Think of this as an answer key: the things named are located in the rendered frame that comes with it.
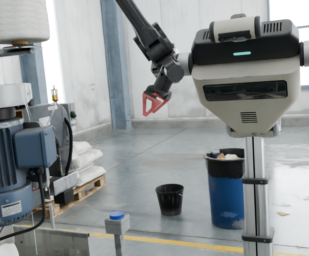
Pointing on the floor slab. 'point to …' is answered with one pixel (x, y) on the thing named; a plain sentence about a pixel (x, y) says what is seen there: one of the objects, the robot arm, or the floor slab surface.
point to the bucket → (170, 198)
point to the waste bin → (226, 188)
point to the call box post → (119, 245)
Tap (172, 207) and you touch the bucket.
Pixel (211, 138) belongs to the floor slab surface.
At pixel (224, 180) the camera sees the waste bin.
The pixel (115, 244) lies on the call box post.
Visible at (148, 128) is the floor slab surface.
